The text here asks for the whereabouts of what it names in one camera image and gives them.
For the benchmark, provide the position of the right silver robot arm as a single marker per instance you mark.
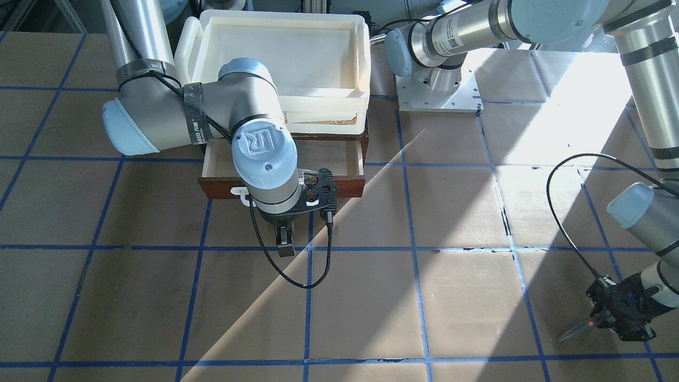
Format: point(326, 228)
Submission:
point(154, 112)

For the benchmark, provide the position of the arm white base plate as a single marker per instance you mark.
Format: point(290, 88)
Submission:
point(438, 90)

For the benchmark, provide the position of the brown wooden drawer cabinet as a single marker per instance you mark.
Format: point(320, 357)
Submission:
point(326, 118)

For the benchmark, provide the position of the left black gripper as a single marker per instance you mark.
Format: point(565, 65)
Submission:
point(603, 300)

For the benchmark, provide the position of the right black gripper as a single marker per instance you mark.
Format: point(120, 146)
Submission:
point(278, 216)

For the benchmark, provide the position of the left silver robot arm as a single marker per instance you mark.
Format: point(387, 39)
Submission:
point(427, 55)

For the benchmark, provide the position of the grey orange scissors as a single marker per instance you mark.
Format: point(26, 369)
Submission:
point(594, 321)

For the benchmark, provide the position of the white plastic bin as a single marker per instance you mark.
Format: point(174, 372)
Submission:
point(310, 56)

